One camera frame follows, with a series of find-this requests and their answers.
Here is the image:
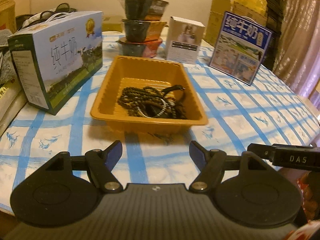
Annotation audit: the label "small white product box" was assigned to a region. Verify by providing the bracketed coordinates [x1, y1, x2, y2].
[165, 16, 205, 64]

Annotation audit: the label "blue milk carton box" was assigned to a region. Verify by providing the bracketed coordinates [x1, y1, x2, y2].
[209, 11, 272, 86]

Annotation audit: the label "bottom red instant food bowl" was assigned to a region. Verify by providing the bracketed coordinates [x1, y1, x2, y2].
[117, 37, 163, 58]

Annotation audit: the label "black folding cart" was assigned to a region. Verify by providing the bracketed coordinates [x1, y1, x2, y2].
[263, 0, 284, 70]

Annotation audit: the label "middle orange instant food bowl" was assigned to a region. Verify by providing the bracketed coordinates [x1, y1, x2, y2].
[122, 19, 167, 43]

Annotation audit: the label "white green milk carton box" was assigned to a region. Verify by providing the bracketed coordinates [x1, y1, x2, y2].
[8, 11, 103, 115]

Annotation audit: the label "brown wooden bead bracelets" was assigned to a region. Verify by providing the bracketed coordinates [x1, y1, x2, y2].
[117, 86, 188, 120]

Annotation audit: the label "brown cardboard box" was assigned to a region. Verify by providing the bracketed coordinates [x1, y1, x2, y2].
[203, 0, 232, 47]

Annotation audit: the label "black cables bundle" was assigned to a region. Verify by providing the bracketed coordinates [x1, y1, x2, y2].
[15, 3, 78, 30]

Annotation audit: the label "pink curtain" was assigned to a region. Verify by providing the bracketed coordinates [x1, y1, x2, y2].
[273, 0, 319, 108]

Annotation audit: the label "top black instant food bowl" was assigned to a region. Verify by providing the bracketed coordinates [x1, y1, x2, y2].
[118, 0, 169, 21]

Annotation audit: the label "orange plastic tray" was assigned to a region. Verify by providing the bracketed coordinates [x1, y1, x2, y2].
[91, 56, 208, 134]

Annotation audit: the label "silver chain bracelet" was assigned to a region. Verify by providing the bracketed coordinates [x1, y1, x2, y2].
[135, 97, 168, 119]

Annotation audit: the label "black cylinder seal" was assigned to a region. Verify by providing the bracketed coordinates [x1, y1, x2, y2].
[145, 104, 166, 118]

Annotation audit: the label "yellow plastic bag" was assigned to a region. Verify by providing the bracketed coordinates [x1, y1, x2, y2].
[233, 0, 267, 15]

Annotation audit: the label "black leather strap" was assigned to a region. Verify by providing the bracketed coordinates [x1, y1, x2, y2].
[159, 84, 187, 106]

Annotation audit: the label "cardboard box at left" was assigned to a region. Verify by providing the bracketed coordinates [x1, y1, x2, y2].
[0, 0, 17, 33]

